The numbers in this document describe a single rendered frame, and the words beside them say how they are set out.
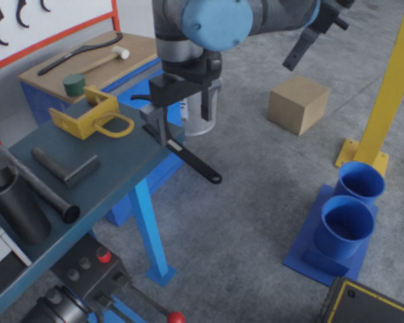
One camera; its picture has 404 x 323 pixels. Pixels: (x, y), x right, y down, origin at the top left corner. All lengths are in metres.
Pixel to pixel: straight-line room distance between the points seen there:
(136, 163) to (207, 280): 1.09
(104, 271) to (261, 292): 1.19
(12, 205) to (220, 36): 0.46
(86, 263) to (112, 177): 0.22
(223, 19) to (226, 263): 1.51
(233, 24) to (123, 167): 0.47
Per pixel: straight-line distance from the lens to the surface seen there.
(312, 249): 1.73
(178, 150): 0.77
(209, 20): 0.41
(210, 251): 1.81
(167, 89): 0.59
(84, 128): 0.88
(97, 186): 0.74
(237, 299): 1.69
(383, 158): 2.69
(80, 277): 0.67
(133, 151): 0.80
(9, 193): 0.58
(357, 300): 1.48
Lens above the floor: 1.58
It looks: 44 degrees down
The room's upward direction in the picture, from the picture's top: 2 degrees counter-clockwise
